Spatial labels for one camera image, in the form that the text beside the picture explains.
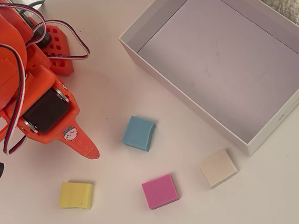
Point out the orange robot base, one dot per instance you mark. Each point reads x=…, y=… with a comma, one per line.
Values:
x=60, y=65

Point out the orange gripper with servo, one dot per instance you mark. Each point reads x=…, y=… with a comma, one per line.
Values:
x=45, y=110

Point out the pink foam cuboid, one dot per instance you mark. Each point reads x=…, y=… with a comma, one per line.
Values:
x=159, y=190

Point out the yellow foam cuboid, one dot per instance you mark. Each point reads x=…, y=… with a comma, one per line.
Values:
x=74, y=194

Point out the cream white foam cuboid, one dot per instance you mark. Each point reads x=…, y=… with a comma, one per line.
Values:
x=217, y=167

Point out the blue foam cuboid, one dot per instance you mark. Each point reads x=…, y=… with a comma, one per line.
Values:
x=138, y=133

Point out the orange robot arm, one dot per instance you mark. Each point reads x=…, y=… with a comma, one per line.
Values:
x=2, y=65

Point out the white cardboard box bin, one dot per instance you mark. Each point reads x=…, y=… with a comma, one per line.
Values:
x=227, y=70

